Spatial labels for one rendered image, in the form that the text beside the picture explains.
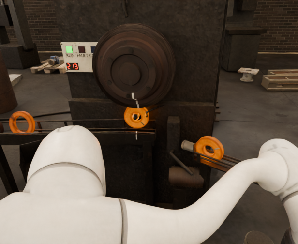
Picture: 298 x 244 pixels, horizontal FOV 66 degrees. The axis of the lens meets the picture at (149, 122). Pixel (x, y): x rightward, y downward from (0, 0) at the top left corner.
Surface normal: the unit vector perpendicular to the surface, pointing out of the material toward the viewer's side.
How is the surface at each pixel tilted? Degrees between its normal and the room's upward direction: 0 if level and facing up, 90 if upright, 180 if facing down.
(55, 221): 30
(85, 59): 90
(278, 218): 0
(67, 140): 10
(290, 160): 21
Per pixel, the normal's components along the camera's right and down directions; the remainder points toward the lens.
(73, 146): 0.28, -0.87
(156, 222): 0.48, -0.59
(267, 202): -0.02, -0.88
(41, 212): 0.24, -0.73
